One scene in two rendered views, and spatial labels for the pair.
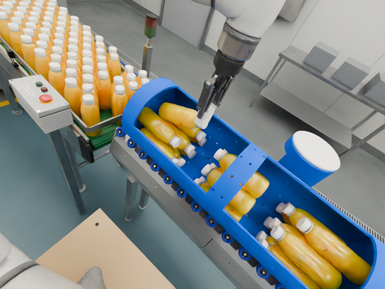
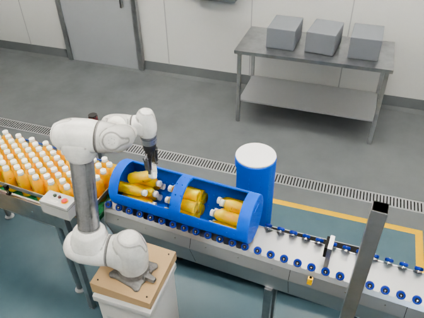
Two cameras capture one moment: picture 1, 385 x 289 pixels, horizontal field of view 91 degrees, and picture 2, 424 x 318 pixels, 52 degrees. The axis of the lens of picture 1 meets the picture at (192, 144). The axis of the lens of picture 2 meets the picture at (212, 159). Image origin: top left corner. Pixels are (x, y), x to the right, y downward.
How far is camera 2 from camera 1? 1.94 m
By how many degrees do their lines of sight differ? 8
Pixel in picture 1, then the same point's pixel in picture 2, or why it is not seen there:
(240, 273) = (213, 250)
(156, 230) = not seen: hidden behind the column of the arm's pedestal
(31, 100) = (58, 204)
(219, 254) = (198, 246)
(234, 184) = (177, 197)
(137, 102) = (114, 180)
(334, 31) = not seen: outside the picture
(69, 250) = not seen: hidden behind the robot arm
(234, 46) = (147, 143)
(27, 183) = (29, 303)
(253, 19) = (148, 135)
